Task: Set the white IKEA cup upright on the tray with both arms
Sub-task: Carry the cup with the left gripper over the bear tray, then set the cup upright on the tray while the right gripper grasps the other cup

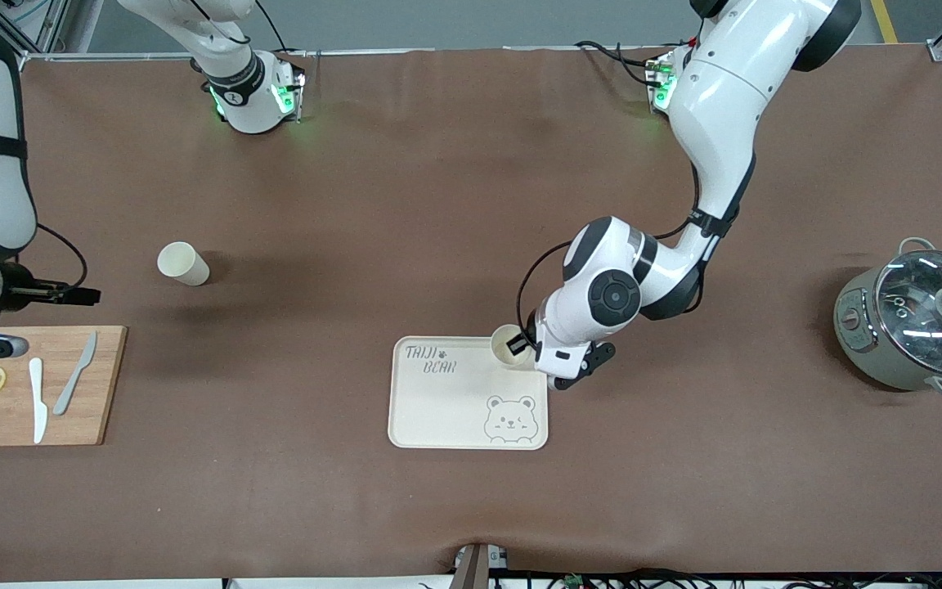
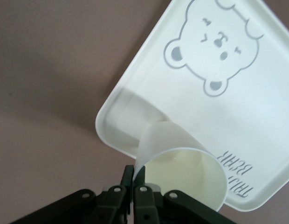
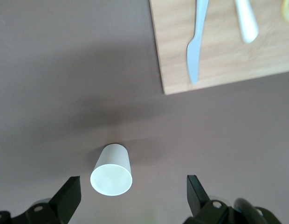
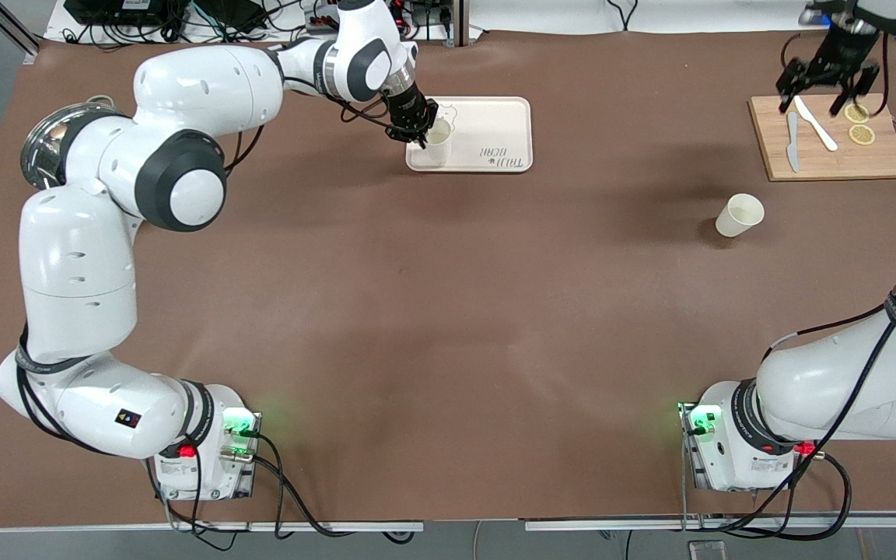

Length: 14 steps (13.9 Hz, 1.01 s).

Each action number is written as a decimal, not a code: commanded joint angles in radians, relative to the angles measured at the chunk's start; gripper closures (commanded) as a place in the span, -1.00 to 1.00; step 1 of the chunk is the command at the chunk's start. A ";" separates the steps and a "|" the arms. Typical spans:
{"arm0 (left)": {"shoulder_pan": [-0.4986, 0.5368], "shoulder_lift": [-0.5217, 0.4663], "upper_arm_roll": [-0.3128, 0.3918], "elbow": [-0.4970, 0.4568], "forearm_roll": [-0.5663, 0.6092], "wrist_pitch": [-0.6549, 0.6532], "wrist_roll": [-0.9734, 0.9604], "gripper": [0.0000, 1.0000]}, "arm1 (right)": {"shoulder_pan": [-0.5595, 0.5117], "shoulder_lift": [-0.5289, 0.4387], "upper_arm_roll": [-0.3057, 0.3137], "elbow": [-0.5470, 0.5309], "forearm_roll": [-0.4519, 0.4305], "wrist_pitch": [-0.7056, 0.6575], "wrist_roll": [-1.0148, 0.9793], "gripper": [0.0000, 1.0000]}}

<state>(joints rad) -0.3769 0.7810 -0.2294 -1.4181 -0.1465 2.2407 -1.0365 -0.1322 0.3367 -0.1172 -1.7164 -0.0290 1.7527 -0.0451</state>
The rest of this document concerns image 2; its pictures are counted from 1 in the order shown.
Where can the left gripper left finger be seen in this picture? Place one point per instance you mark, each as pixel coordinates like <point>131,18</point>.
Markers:
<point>116,200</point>

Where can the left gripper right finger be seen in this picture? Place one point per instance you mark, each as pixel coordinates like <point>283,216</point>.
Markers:
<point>144,203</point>

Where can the white plastic cup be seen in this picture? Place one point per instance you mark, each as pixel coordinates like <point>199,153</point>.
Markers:
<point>181,172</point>

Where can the white bear print tray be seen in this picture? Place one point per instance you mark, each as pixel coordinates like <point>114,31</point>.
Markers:
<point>228,81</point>

